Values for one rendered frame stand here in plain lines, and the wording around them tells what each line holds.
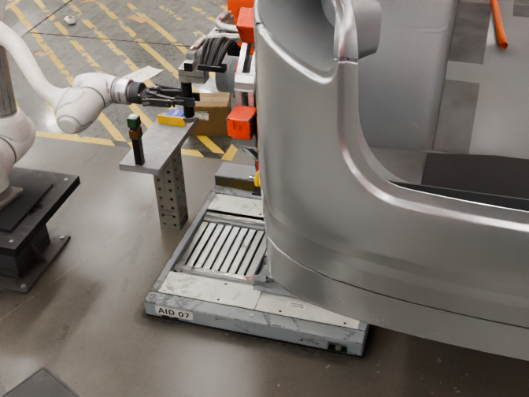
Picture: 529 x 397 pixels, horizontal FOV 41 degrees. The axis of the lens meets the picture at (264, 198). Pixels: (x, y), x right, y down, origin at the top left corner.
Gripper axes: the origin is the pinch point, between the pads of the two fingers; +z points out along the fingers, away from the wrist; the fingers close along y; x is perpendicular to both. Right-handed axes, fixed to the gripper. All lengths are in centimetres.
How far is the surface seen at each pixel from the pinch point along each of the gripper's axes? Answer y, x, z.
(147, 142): -28, -38, -32
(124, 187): -54, -83, -62
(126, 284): 9, -83, -31
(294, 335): 23, -77, 43
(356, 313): 83, -2, 72
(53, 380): 84, -49, -13
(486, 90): 3, 15, 94
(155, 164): -13.7, -38.0, -22.4
